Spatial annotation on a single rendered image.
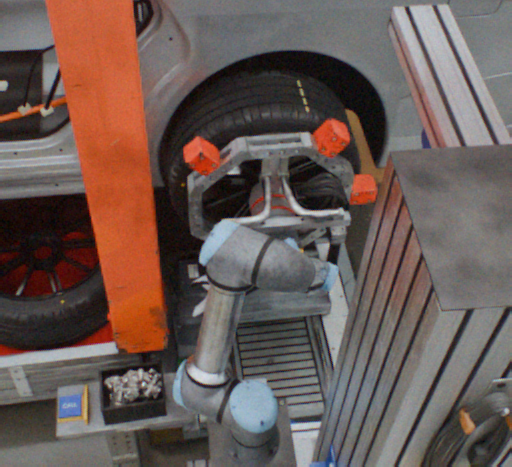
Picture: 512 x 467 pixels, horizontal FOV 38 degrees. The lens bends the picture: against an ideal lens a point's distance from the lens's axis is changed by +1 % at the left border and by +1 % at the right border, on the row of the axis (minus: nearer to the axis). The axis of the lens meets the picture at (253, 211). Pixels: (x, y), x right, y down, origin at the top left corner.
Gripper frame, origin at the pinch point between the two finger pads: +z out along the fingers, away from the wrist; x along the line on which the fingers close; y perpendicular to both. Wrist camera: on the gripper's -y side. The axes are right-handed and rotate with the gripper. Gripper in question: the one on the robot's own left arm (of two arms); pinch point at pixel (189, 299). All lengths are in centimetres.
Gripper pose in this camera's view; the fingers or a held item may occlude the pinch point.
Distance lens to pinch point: 221.1
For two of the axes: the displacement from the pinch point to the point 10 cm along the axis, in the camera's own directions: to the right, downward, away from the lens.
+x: -1.2, -4.9, 8.6
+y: 4.8, 7.3, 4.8
